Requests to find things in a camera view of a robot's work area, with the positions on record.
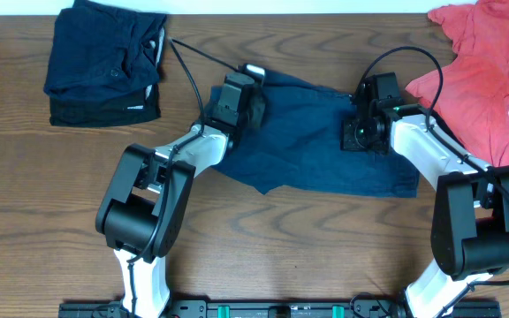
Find blue denim shorts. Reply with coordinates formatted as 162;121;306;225
215;71;420;198

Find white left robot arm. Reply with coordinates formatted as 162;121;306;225
95;85;266;317

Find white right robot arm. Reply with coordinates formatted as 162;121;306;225
340;104;509;317

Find folded black garment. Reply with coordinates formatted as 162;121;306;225
49;84;161;128

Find red t-shirt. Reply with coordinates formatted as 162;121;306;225
406;0;509;167

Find folded navy shorts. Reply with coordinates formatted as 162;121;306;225
43;1;167;102

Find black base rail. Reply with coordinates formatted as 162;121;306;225
58;299;503;318

